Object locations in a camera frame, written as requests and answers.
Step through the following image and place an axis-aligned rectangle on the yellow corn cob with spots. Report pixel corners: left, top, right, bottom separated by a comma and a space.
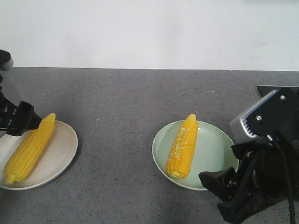
166, 114, 198, 179

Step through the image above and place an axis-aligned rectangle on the black cable right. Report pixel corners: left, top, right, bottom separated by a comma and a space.
267, 134, 296, 224

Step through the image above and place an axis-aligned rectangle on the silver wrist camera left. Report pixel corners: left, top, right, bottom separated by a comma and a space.
0, 49, 14, 71

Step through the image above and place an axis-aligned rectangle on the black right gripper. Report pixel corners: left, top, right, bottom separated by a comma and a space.
199, 134, 299, 224

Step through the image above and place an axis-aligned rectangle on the white round plate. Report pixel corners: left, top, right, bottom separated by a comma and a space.
0, 120, 78, 190

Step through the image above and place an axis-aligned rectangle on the green round plate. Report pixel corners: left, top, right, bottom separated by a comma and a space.
152, 120, 239, 191

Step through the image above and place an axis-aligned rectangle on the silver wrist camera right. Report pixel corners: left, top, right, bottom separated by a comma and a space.
229, 88, 299, 145

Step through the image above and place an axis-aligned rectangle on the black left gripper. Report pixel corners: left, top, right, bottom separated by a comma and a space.
0, 86, 42, 136

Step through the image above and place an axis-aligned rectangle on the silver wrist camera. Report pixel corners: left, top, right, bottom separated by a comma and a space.
229, 88, 299, 145
0, 49, 14, 71

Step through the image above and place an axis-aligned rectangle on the bright yellow corn cob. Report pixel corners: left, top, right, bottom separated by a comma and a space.
4, 113, 56, 185

